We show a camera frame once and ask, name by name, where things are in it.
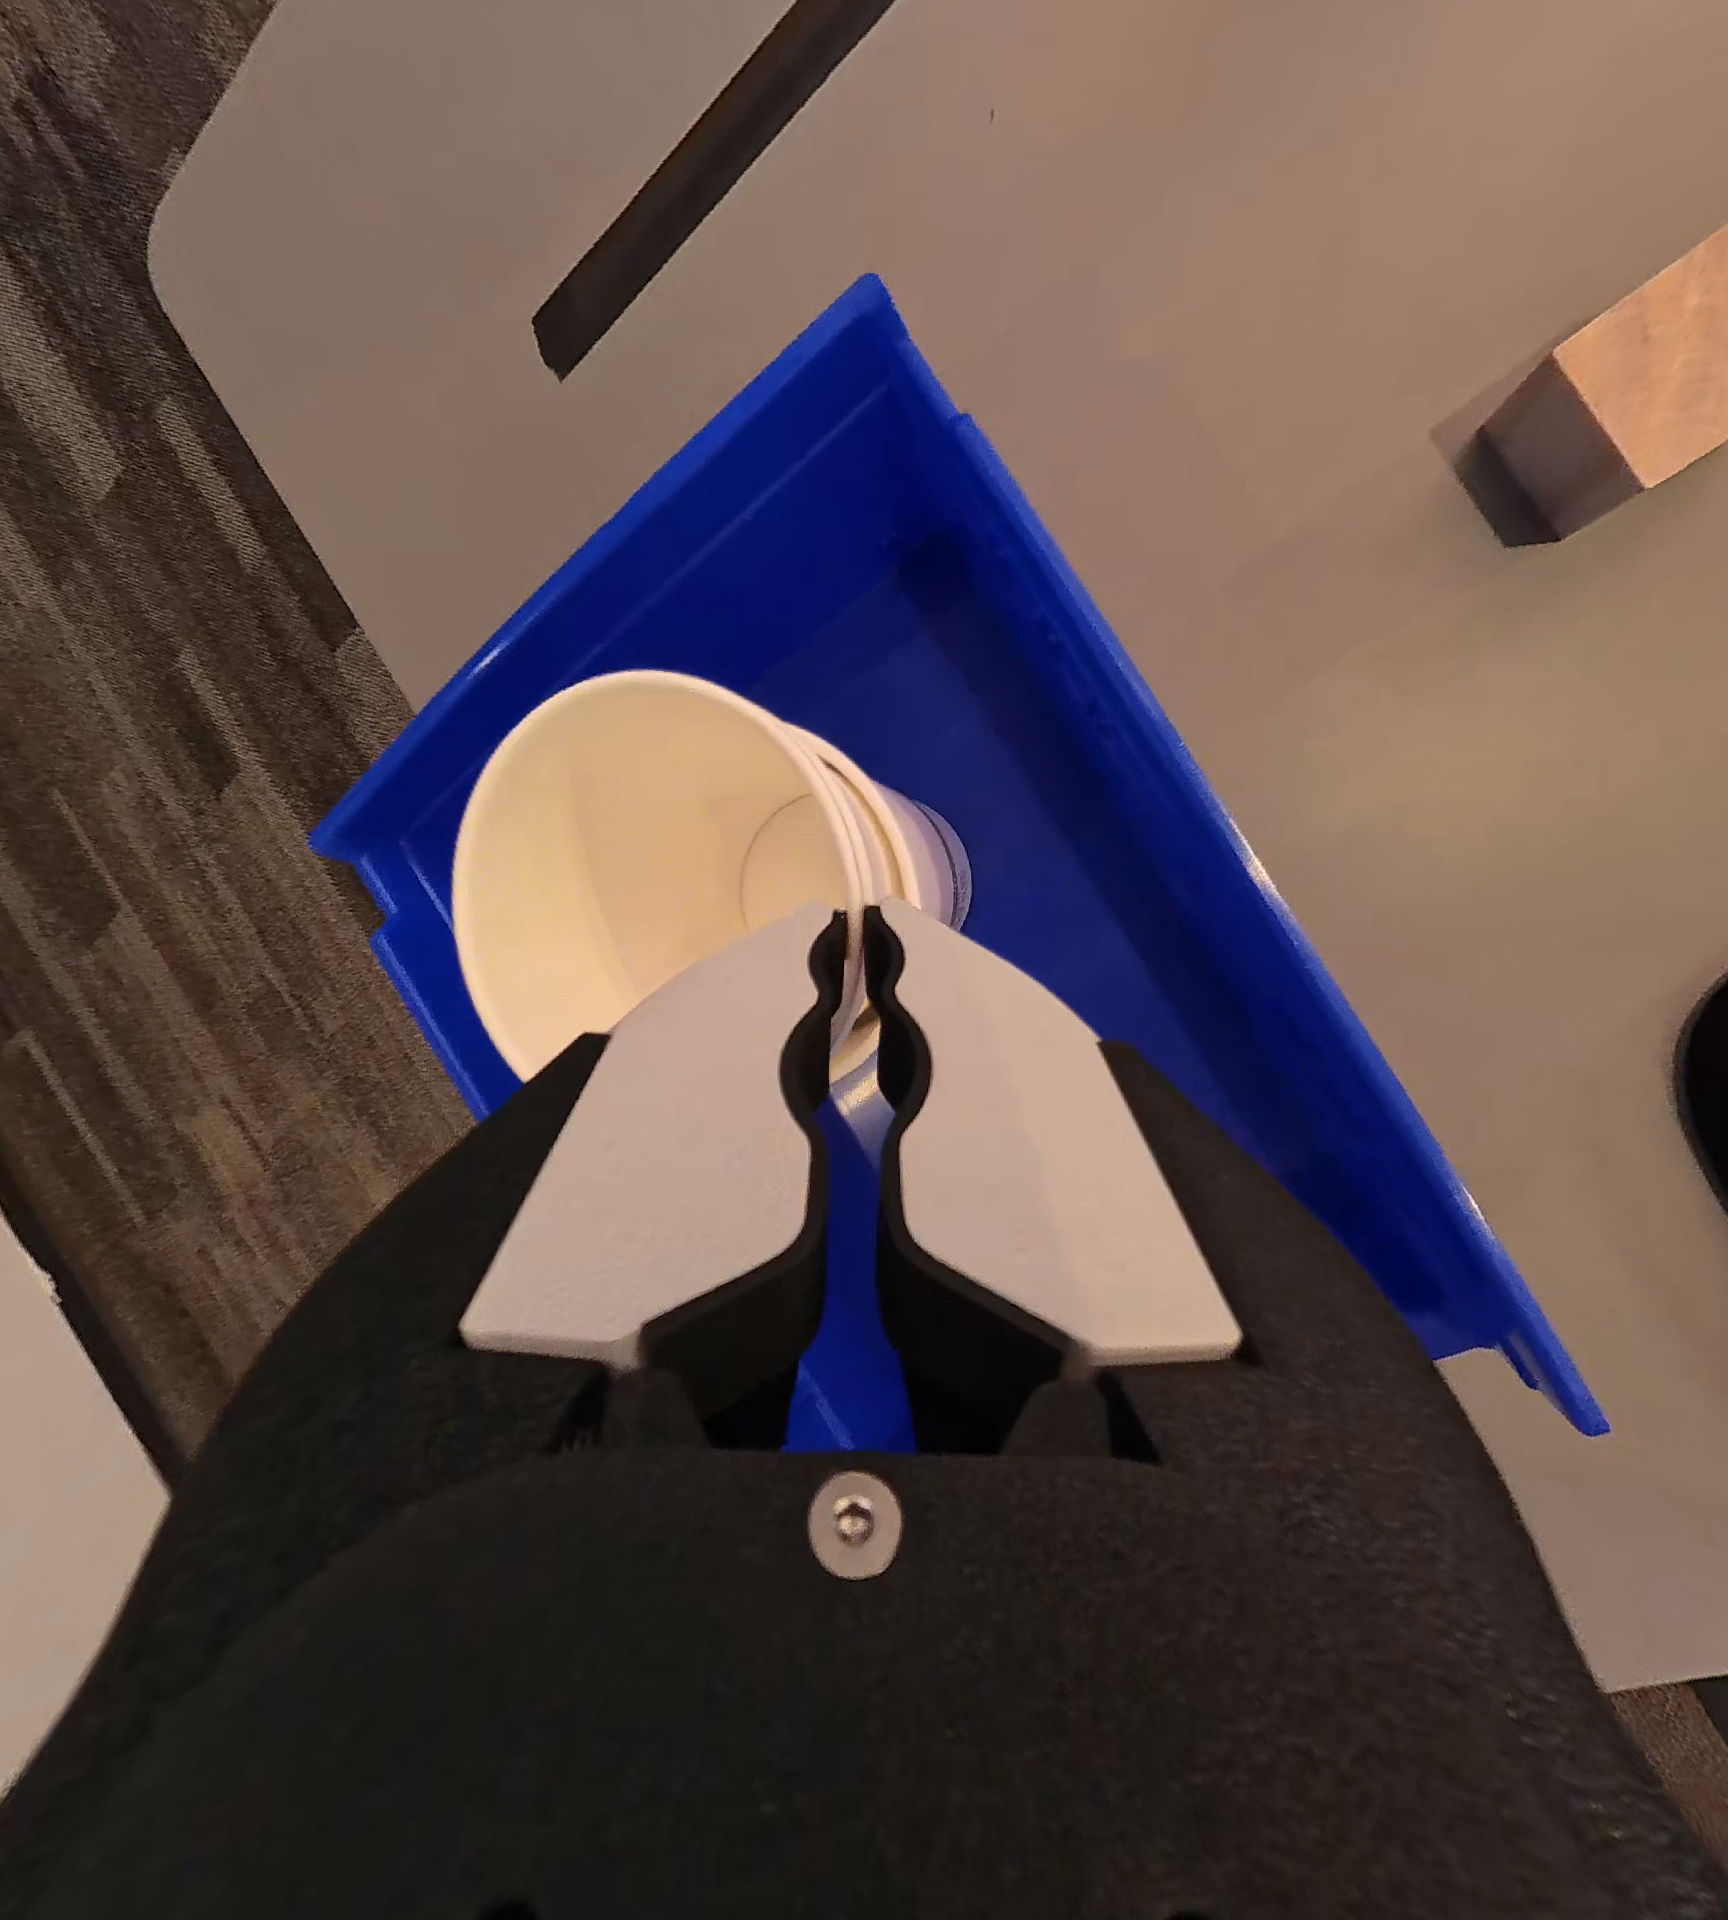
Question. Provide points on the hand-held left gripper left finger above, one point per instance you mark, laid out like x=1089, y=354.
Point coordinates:
x=639, y=1201

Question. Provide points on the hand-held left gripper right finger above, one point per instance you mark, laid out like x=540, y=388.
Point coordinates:
x=1058, y=1201

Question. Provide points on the white paper cup green band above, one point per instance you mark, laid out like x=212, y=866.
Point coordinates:
x=852, y=810
x=594, y=871

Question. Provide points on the blue plastic bin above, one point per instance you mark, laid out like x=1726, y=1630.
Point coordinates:
x=1074, y=750

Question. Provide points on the wooden cube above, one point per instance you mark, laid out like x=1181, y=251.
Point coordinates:
x=1689, y=360

